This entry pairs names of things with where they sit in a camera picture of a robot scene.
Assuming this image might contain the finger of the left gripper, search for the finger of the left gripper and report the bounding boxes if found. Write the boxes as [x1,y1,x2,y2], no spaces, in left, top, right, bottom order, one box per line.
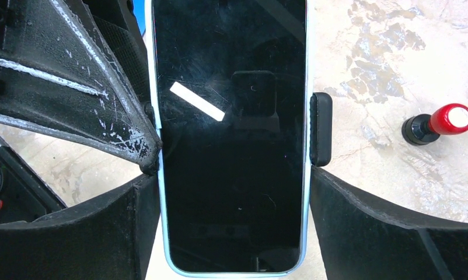
[66,0,150,103]
[0,1,162,174]

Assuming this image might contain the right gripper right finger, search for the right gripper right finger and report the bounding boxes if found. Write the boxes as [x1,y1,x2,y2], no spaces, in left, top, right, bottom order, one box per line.
[310,167,468,279]

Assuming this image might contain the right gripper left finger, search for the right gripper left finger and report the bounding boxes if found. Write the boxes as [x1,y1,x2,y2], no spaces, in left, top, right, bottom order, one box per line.
[0,174,160,279]

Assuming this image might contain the light blue case phone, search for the light blue case phone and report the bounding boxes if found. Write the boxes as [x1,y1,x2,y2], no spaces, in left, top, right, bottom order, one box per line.
[145,1,310,279]

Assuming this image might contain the black phone stand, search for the black phone stand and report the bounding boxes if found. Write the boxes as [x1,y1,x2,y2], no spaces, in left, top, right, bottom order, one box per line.
[309,92,333,167]

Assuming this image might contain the blue mat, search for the blue mat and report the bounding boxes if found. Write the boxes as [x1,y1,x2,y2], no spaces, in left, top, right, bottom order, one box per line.
[133,0,146,36]

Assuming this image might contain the red black stamp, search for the red black stamp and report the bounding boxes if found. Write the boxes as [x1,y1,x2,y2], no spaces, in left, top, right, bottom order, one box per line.
[401,103,468,146]

